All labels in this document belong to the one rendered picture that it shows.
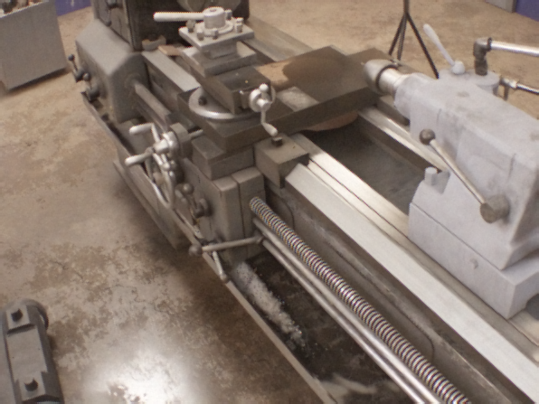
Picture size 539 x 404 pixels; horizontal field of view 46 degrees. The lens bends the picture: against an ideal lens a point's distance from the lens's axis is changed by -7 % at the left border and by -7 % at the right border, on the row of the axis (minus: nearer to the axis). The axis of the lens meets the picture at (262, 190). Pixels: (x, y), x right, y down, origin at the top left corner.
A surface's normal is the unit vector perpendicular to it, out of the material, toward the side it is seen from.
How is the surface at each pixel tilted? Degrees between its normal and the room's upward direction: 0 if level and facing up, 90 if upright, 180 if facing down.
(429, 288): 36
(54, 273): 0
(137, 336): 0
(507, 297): 90
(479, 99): 0
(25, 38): 90
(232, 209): 90
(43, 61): 90
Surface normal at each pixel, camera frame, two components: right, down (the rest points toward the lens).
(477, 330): -0.57, -0.45
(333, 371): -0.08, -0.81
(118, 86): 0.50, 0.47
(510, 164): -0.87, 0.23
